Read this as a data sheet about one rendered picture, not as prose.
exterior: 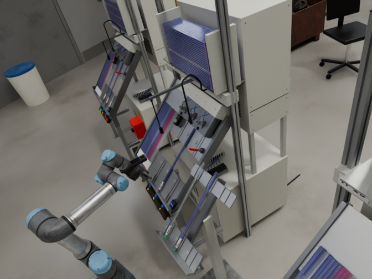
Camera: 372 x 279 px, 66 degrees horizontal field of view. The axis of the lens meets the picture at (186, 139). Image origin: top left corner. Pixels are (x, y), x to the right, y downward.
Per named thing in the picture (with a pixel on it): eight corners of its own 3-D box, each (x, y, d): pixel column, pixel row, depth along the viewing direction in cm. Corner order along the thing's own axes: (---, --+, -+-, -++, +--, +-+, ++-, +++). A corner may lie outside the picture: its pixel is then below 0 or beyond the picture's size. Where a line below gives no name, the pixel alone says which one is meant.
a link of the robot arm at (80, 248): (94, 272, 170) (31, 234, 131) (80, 259, 178) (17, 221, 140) (108, 254, 175) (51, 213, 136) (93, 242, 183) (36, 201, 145)
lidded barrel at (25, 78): (44, 90, 557) (26, 60, 518) (57, 96, 526) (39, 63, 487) (19, 104, 531) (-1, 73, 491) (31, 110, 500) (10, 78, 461)
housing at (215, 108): (230, 124, 171) (214, 117, 162) (191, 94, 207) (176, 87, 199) (237, 112, 169) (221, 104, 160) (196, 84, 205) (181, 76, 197)
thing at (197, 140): (205, 164, 177) (199, 162, 174) (161, 118, 226) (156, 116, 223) (233, 117, 169) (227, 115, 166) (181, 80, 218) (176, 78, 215)
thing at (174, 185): (174, 210, 185) (170, 210, 183) (138, 156, 234) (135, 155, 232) (188, 186, 180) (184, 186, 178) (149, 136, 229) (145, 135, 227)
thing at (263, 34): (257, 226, 243) (240, 18, 136) (212, 177, 295) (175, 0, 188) (316, 187, 260) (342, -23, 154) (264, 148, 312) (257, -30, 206)
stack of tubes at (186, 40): (213, 91, 154) (205, 43, 138) (171, 63, 193) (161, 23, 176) (232, 82, 158) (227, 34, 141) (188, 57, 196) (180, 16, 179)
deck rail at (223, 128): (177, 214, 186) (170, 213, 182) (176, 212, 187) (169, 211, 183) (235, 119, 168) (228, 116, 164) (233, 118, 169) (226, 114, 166)
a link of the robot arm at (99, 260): (105, 285, 162) (96, 273, 153) (91, 272, 169) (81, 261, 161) (120, 267, 168) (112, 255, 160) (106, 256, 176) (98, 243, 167)
